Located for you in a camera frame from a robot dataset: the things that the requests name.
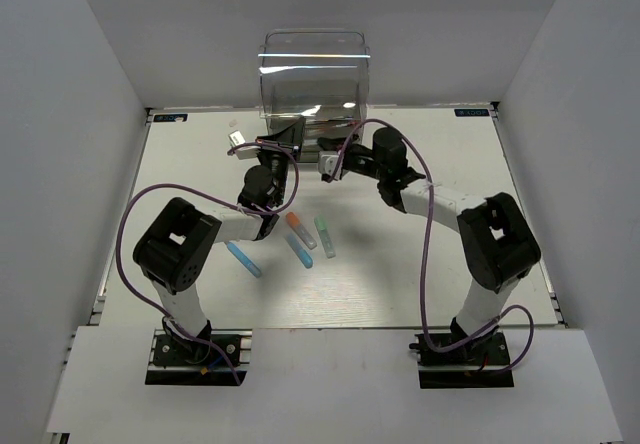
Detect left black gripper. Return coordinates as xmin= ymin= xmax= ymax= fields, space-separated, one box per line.
xmin=254 ymin=118 xmax=305 ymax=206

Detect red gel pen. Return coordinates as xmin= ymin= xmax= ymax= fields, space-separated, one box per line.
xmin=325 ymin=120 xmax=360 ymax=128

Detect clear acrylic drawer organizer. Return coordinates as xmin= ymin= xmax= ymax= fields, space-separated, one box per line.
xmin=258 ymin=29 xmax=370 ymax=163

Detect green highlighter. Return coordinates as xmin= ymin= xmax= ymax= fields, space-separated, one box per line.
xmin=314 ymin=215 xmax=336 ymax=259

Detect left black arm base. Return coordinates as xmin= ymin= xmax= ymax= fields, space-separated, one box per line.
xmin=145 ymin=328 xmax=252 ymax=387

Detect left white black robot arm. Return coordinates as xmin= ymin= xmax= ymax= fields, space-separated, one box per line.
xmin=133 ymin=117 xmax=306 ymax=363

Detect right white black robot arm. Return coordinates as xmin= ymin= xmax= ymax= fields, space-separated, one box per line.
xmin=318 ymin=123 xmax=541 ymax=363

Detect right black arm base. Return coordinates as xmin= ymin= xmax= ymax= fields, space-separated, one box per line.
xmin=409 ymin=332 xmax=514 ymax=390

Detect orange highlighter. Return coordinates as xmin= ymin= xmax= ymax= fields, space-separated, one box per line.
xmin=285 ymin=212 xmax=317 ymax=250

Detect blue highlighter middle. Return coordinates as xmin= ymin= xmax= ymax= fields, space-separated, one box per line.
xmin=285 ymin=234 xmax=313 ymax=269

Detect light blue highlighter left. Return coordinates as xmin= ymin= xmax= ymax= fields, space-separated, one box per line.
xmin=225 ymin=242 xmax=262 ymax=278

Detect left blue table label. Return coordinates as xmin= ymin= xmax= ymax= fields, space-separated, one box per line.
xmin=153 ymin=113 xmax=188 ymax=123

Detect blue table label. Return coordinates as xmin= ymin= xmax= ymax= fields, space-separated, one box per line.
xmin=454 ymin=108 xmax=490 ymax=118
xmin=153 ymin=113 xmax=188 ymax=123

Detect right blue table label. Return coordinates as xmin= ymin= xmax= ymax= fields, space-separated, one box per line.
xmin=454 ymin=108 xmax=490 ymax=118

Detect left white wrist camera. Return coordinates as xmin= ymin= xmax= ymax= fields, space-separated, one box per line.
xmin=228 ymin=130 xmax=259 ymax=160

